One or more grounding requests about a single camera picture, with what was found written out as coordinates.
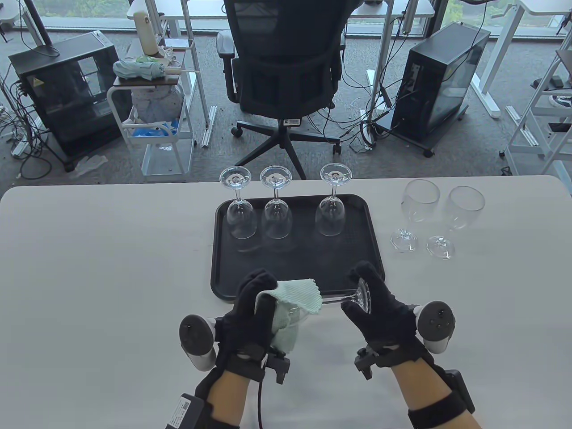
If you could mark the person's left hand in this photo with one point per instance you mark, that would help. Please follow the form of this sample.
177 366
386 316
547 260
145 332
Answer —
243 326

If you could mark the person's right hand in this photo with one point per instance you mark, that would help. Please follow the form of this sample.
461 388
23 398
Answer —
389 313

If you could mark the clear wine glass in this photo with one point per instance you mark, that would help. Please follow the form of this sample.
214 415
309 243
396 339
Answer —
420 201
277 223
241 223
330 219
467 205
364 295

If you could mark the green fish scale cleaning cloth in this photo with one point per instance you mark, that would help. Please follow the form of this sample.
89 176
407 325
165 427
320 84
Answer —
299 292

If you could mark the person's right forearm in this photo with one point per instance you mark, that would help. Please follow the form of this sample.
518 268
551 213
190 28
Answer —
418 391

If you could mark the plain black forearm box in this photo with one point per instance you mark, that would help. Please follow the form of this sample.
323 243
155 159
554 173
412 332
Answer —
460 391

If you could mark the person's left forearm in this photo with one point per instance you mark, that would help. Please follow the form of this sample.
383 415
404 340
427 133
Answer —
228 395

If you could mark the grey round hand tracker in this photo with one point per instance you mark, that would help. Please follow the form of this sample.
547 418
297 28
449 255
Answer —
435 319
196 333

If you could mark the black plastic tray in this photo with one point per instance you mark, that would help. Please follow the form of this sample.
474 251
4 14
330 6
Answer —
295 263

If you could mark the black box with white label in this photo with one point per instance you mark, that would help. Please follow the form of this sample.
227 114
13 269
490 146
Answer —
185 411

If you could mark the white power strip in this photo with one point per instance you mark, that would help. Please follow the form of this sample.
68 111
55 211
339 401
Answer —
367 134

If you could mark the white rolling cart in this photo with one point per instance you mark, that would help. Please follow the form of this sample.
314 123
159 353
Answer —
167 161

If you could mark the blue plastic bag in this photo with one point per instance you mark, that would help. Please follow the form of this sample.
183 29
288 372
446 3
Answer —
147 132

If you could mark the clear plastic bag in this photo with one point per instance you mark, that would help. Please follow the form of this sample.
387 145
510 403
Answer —
89 164

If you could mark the white plastic bag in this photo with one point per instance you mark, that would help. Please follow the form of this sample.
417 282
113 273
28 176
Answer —
154 105

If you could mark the black office chair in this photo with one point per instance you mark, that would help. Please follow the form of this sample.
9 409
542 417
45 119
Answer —
286 76

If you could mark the pale green folded umbrella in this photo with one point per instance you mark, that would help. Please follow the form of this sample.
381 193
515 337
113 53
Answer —
138 69

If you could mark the small black box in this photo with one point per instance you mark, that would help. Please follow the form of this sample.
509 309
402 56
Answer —
556 82

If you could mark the black glass-sided computer tower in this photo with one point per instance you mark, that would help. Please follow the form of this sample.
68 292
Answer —
67 98

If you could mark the flat tablet device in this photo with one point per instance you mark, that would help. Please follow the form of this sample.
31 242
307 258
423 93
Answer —
175 43

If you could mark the cream cylindrical bottle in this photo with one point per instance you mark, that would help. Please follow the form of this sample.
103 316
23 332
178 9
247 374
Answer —
145 31

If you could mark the black pole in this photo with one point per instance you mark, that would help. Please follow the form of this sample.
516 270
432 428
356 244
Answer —
36 24

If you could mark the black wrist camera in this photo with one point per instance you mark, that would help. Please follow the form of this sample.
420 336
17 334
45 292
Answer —
366 364
279 366

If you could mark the white shelf frame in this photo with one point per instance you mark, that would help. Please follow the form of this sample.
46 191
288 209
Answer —
528 111

